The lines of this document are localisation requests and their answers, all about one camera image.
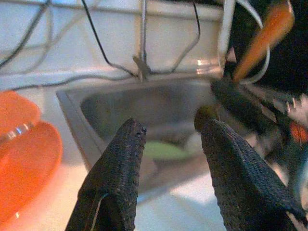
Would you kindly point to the orange plastic utensil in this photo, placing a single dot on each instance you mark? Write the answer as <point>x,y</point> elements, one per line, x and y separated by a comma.
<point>267,36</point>

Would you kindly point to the orange plastic plate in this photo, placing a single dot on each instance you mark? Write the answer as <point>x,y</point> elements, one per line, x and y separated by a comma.
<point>29,168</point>

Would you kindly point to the green plate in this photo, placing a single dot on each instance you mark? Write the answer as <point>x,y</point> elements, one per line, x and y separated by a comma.
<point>166,151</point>

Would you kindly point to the steel faucet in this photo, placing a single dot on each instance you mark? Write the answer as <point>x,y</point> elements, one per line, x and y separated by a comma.
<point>144,36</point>

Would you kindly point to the orange plastic bowl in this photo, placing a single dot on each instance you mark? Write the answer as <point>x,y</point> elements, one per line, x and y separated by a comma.
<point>16,108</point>

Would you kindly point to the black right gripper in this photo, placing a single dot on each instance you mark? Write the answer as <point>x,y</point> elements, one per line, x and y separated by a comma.
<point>284,139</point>

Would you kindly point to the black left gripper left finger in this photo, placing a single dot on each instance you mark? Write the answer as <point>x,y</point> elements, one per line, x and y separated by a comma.
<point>115,183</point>

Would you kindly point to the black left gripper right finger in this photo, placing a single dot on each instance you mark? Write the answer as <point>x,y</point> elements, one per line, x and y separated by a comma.
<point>240,187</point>

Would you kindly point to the stainless steel sink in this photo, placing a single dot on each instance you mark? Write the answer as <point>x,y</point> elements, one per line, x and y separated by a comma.
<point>144,106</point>

